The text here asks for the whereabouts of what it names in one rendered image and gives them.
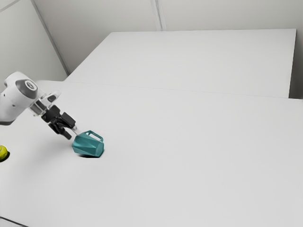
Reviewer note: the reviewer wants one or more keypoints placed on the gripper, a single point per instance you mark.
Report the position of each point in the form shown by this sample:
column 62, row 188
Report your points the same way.
column 53, row 114

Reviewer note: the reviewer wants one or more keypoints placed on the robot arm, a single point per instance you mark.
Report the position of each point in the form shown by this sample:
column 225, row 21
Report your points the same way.
column 16, row 99

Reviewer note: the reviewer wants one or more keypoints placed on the teal faceted mug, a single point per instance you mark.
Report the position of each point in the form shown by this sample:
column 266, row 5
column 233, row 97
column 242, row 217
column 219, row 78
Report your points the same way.
column 88, row 143

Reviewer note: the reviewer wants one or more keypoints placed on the yellow-green ball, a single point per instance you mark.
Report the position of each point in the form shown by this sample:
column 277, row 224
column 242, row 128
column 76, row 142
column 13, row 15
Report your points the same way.
column 2, row 151

